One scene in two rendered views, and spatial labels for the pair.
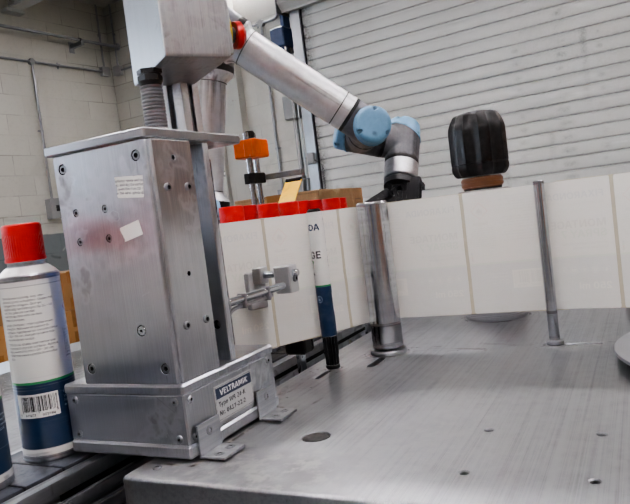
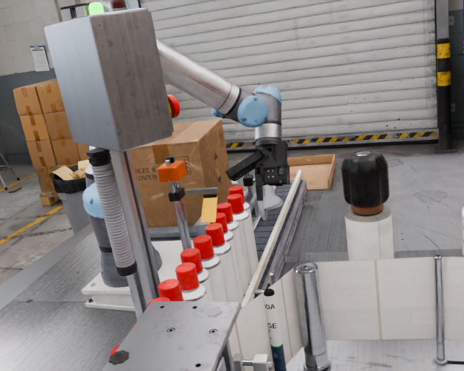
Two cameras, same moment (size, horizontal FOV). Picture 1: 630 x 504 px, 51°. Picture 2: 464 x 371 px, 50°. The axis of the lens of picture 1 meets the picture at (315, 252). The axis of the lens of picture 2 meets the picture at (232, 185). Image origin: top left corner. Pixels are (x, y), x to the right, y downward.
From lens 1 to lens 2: 42 cm
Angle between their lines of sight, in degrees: 17
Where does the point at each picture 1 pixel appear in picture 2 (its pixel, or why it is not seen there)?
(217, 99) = not seen: hidden behind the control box
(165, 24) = (118, 124)
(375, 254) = (311, 308)
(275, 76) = (171, 76)
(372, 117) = (254, 108)
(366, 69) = not seen: outside the picture
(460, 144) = (355, 184)
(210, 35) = (155, 122)
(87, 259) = not seen: outside the picture
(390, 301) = (321, 338)
